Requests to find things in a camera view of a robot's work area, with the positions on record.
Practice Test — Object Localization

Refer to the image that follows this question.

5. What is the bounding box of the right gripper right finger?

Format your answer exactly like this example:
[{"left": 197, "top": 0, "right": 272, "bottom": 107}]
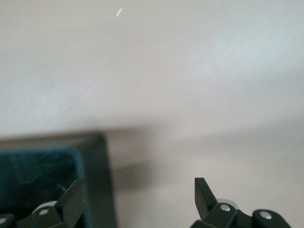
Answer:
[{"left": 191, "top": 177, "right": 253, "bottom": 228}]

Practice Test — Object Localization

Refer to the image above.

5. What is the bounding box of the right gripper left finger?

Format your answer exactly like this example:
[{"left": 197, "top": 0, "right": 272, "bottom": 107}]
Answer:
[{"left": 16, "top": 179, "right": 88, "bottom": 228}]

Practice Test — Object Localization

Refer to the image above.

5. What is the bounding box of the black plastic box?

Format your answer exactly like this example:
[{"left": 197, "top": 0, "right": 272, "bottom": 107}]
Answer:
[{"left": 0, "top": 133, "right": 117, "bottom": 228}]

